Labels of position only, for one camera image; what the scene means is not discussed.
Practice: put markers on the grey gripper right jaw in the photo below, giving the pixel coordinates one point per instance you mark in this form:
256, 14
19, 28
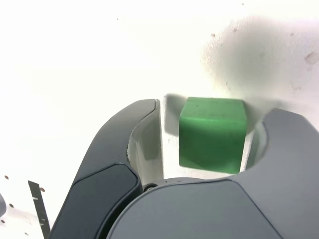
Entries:
249, 206

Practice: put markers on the black tape strip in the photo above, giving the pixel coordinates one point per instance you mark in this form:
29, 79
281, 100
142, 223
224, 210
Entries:
37, 199

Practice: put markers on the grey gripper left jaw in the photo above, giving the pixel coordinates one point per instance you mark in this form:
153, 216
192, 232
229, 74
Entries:
104, 149

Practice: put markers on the green cube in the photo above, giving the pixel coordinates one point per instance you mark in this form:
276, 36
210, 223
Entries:
211, 139

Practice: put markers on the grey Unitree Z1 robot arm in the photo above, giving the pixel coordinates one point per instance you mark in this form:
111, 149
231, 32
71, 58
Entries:
2, 206

